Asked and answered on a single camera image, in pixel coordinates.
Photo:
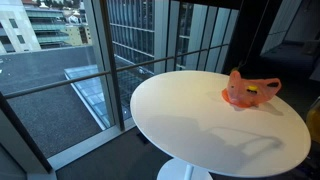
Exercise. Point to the yellow chair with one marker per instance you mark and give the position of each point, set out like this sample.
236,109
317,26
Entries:
314,120

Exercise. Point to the dark structural column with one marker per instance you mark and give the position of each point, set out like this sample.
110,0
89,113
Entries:
246,33

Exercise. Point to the grey window mullion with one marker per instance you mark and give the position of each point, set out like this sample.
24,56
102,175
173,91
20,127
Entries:
111,66

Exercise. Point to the yellow capped syrup bottle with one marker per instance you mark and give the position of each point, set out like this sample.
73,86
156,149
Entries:
252,88

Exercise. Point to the white table pedestal base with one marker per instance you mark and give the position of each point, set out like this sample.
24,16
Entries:
175,170

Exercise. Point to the metal window handrail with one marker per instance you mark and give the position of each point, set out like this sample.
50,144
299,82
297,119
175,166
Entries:
83,77

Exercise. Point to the orange plastic bag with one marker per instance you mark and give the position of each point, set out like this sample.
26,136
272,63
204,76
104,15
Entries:
241,95

